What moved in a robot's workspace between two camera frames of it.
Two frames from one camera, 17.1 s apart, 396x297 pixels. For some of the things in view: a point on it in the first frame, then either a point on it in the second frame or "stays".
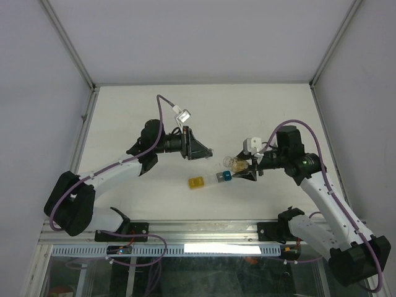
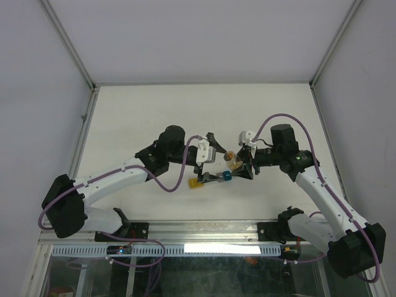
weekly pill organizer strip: [197, 182] stays
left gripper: [192, 148] -> [205, 177]
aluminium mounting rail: [177, 233] stays
